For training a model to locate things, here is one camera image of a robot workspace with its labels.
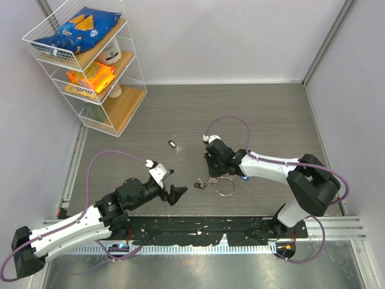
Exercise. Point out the blue chips bag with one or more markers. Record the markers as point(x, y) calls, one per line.
point(81, 33)

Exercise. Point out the white paper cup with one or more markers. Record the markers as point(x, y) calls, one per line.
point(115, 91)

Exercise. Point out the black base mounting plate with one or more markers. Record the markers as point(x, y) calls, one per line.
point(204, 230)

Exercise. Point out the aluminium corner frame post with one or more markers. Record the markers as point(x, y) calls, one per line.
point(341, 17)

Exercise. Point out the white jar with label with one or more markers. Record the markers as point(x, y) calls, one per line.
point(111, 53)

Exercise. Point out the white slotted cable duct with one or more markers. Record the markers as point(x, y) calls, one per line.
point(221, 248)

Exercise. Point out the orange snack box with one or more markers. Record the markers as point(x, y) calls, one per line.
point(96, 76)

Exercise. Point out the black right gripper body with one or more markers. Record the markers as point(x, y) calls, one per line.
point(216, 166)

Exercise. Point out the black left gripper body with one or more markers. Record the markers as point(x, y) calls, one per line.
point(163, 192)

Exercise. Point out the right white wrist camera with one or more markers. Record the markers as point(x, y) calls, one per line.
point(209, 138)

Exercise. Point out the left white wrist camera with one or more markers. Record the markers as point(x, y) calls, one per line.
point(157, 168)

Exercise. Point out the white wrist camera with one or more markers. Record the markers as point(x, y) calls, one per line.
point(209, 138)
point(157, 168)

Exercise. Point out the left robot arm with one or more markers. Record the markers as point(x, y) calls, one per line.
point(32, 249)

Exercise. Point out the white wire shelf rack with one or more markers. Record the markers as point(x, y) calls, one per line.
point(102, 113)

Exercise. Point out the bunch of silver keys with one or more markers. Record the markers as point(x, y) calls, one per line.
point(204, 184)

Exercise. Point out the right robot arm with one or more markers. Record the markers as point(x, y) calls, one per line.
point(313, 187)

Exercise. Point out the yellow blue snack box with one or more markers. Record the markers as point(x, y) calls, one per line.
point(79, 91)

